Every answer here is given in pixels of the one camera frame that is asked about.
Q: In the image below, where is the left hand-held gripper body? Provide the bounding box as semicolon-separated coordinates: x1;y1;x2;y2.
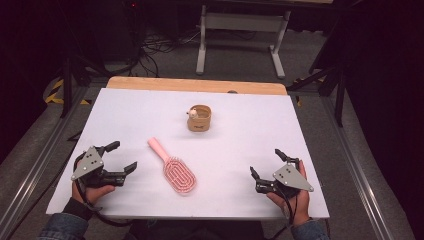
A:
70;145;128;189

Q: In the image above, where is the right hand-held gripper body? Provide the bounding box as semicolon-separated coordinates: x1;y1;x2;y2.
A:
254;157;315;200

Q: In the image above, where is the pink hairbrush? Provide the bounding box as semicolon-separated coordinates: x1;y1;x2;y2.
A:
147;136;198;195

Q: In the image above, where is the tan round holder with figurine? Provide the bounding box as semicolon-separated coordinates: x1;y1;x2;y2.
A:
186;104;213;132

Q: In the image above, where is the person's right hand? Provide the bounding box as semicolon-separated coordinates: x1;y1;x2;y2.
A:
265;159;311;228

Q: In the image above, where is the person's left hand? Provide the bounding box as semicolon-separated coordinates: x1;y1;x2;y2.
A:
71;159;116;206

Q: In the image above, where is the white board table cover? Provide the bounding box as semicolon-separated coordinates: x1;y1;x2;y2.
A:
45;87;331;221

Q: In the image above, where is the black metal stand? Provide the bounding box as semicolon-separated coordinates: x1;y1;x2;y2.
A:
286;63;348;128
59;54;113;120

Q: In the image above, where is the yellow black hazard tape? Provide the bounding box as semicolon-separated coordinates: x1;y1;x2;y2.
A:
44;78;92;106

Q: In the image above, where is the right hand-held gripper black cable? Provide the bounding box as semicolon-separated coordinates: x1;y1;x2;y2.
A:
279;189;300;227

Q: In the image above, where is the hand-held gripper black cable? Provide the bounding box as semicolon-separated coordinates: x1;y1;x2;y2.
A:
279;189;300;227
73;159;134;228

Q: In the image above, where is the aluminium floor rail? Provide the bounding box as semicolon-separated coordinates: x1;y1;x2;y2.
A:
319;95;399;240
0;85;89;236

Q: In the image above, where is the left hand-held gripper black cable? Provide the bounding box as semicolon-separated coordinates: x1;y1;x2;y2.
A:
73;159;134;228

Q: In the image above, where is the black floor cables bundle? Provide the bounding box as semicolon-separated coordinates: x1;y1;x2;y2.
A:
133;19;203;78

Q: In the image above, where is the grey metal desk frame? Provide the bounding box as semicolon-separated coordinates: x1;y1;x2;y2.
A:
195;4;292;80

